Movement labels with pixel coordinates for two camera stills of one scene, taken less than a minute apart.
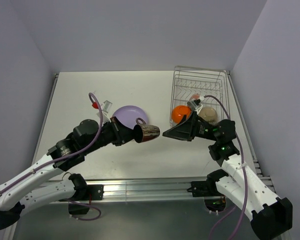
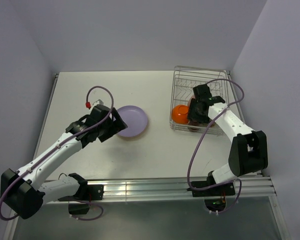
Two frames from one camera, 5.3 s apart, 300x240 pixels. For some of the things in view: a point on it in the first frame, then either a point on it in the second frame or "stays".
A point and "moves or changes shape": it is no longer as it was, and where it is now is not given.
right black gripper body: (204, 129) -> (194, 113)
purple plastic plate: (127, 115) stays
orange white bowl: (178, 111) stays
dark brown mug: (143, 132) moves or changes shape
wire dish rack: (212, 84) stays
